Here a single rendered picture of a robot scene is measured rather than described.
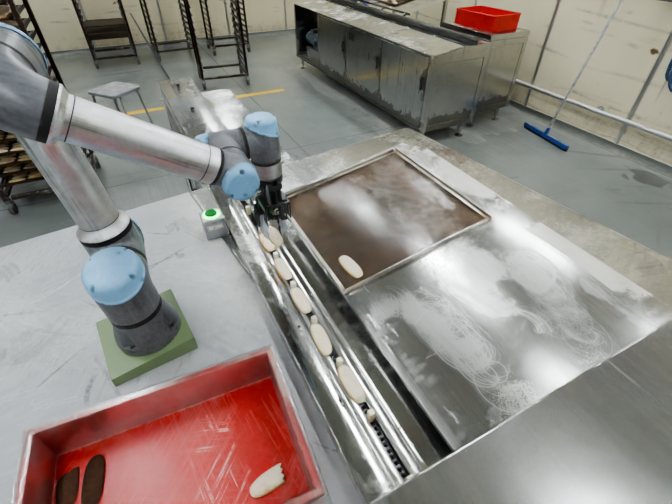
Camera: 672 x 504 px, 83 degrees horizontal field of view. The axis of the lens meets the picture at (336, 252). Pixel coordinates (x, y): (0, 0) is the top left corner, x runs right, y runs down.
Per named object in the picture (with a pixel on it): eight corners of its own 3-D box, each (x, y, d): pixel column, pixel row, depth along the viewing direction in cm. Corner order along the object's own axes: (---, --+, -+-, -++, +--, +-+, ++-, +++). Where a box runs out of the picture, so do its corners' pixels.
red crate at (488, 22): (453, 22, 388) (455, 8, 380) (478, 19, 402) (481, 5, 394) (492, 32, 355) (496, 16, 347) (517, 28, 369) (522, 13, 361)
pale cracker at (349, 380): (333, 369, 88) (333, 367, 88) (347, 363, 90) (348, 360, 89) (354, 406, 82) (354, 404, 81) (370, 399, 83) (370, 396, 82)
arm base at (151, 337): (128, 368, 88) (109, 344, 81) (110, 326, 97) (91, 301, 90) (190, 332, 94) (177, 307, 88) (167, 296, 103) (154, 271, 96)
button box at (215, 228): (204, 236, 136) (197, 210, 128) (226, 230, 138) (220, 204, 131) (209, 250, 130) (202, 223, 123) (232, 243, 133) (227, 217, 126)
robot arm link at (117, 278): (107, 334, 83) (75, 294, 74) (104, 292, 92) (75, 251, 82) (164, 313, 87) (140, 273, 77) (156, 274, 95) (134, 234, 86)
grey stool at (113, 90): (130, 146, 365) (113, 97, 335) (102, 139, 376) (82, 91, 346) (157, 131, 391) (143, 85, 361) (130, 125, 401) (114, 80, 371)
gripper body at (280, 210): (266, 227, 102) (260, 188, 94) (256, 210, 107) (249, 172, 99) (292, 219, 104) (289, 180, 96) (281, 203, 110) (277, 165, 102)
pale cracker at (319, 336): (306, 326, 98) (306, 324, 97) (320, 322, 99) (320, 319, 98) (320, 358, 91) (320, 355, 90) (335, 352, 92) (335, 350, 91)
